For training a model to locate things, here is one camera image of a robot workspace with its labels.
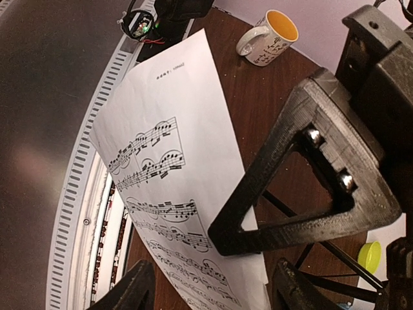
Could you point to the white patterned mug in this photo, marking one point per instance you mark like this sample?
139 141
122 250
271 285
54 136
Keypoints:
272 35

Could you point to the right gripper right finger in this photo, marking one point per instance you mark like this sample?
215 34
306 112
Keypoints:
292 290

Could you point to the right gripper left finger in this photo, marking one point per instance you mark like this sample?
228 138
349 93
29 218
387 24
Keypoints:
136 290

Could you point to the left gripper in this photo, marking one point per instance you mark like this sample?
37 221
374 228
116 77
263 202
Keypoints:
376 68

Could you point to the green bowl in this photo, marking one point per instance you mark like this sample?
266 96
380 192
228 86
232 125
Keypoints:
369 256

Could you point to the black music stand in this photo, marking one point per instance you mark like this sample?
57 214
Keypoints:
329 266

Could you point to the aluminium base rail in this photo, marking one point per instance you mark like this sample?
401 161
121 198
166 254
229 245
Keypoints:
92 230

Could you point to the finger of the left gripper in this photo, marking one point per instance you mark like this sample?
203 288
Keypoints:
317 142

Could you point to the sheet music page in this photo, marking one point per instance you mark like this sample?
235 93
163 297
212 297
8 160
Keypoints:
167 140

